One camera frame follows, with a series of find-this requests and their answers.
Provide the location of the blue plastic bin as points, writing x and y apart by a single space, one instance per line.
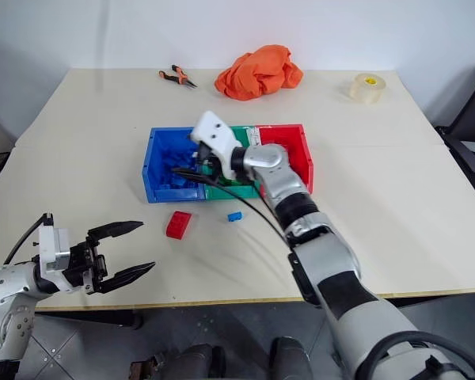
155 166

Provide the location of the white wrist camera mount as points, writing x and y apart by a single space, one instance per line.
47 245
213 131

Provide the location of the clear tape roll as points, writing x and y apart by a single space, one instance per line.
366 90

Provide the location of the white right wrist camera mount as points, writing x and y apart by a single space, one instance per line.
213 131

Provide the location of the red plastic bin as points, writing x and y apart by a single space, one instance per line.
297 138

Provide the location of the small blue toy block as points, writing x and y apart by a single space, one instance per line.
234 217

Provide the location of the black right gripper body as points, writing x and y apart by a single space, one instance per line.
206 158

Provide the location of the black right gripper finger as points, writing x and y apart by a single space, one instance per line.
194 177

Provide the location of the crumpled orange cloth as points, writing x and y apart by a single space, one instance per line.
257 73

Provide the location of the white label sticker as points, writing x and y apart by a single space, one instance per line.
254 135

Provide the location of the black table base bar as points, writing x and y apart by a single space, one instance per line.
103 316

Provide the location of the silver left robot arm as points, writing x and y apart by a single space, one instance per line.
4 286

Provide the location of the dark rounded shape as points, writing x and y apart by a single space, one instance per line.
198 362

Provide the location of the green plastic bin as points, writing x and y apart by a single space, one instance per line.
237 192

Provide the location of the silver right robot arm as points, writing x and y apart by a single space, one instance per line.
340 257

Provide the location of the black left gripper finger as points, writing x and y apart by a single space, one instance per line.
116 228
128 274

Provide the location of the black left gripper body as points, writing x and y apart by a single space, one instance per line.
81 263

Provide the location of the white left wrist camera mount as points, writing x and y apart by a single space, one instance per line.
47 245

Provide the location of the black chair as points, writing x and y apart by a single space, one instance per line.
469 122

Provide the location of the large red toy block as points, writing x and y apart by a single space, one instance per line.
179 225

